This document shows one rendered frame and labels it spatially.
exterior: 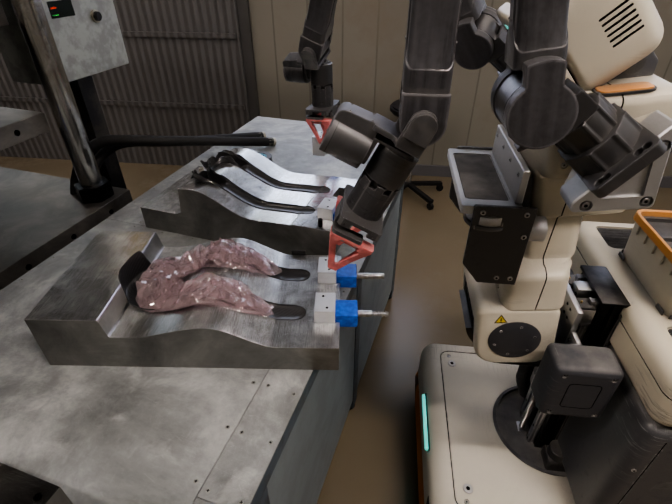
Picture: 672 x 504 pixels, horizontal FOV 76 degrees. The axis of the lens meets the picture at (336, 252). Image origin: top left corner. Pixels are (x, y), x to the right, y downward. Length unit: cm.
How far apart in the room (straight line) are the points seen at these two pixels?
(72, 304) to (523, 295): 80
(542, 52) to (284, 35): 263
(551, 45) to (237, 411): 64
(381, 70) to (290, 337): 250
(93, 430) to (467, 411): 99
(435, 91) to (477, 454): 102
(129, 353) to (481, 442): 94
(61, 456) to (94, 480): 7
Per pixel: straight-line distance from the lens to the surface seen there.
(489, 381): 149
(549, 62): 54
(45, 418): 84
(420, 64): 54
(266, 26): 313
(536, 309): 94
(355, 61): 307
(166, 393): 79
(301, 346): 73
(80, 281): 89
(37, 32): 132
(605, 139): 61
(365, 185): 60
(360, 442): 162
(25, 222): 143
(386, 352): 187
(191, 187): 107
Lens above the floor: 140
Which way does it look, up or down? 36 degrees down
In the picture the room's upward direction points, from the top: straight up
